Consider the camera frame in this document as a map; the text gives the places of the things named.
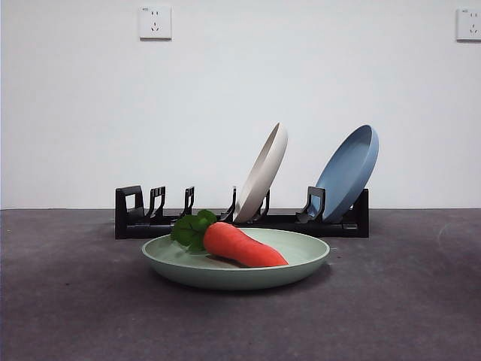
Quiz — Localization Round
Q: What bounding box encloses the blue plate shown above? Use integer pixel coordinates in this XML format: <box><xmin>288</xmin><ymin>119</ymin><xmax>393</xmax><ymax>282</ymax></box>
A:
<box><xmin>314</xmin><ymin>124</ymin><xmax>380</xmax><ymax>223</ymax></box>

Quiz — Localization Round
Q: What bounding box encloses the white wall socket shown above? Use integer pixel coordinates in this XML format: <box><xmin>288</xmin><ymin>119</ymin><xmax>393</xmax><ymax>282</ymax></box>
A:
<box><xmin>139</xmin><ymin>5</ymin><xmax>172</xmax><ymax>41</ymax></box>
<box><xmin>455</xmin><ymin>8</ymin><xmax>481</xmax><ymax>42</ymax></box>

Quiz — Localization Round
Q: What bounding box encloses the beige plate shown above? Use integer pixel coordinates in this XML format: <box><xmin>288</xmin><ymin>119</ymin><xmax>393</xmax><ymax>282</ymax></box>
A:
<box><xmin>232</xmin><ymin>121</ymin><xmax>289</xmax><ymax>223</ymax></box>

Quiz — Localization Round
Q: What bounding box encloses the orange carrot with green leaves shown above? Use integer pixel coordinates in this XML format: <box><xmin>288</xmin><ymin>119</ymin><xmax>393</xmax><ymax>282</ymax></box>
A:
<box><xmin>171</xmin><ymin>209</ymin><xmax>289</xmax><ymax>268</ymax></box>

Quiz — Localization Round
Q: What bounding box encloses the green plate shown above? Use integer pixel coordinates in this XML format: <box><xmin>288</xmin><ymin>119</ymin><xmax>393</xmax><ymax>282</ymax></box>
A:
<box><xmin>141</xmin><ymin>227</ymin><xmax>331</xmax><ymax>291</ymax></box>

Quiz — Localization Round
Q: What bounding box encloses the black plate rack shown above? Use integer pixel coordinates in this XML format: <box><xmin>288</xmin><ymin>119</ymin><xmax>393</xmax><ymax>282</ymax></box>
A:
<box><xmin>114</xmin><ymin>184</ymin><xmax>370</xmax><ymax>240</ymax></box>

